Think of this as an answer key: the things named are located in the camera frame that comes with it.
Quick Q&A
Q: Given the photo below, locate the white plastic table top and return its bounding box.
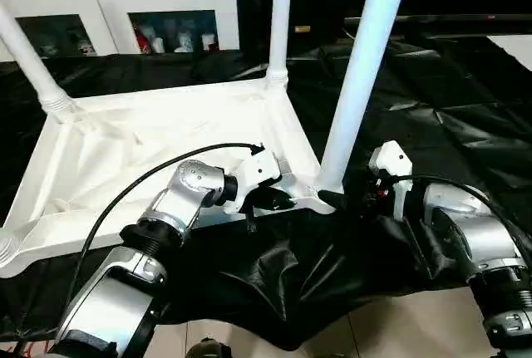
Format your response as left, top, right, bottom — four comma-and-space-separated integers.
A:
0, 76, 347, 281

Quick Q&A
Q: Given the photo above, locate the dark round robot base part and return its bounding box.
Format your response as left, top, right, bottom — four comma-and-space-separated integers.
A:
186, 338, 235, 358

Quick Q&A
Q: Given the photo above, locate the black table mat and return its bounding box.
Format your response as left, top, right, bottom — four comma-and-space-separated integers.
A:
0, 34, 532, 351

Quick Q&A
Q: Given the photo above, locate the white flat sheet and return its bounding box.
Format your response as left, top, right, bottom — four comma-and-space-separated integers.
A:
492, 34, 532, 70

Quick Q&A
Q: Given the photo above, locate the white glass-door cabinet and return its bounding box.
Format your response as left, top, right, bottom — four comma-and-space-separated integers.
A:
0, 0, 242, 61

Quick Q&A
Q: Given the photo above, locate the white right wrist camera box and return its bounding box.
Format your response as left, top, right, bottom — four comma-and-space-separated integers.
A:
367, 141, 415, 228

